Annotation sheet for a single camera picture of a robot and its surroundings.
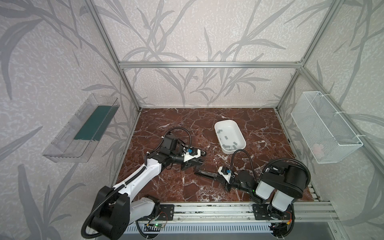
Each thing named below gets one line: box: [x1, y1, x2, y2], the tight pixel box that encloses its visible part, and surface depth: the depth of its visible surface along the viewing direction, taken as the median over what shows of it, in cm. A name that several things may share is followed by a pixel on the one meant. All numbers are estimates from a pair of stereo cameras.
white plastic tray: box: [214, 119, 247, 155], surface depth 104 cm
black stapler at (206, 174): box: [194, 169, 218, 179], surface depth 86 cm
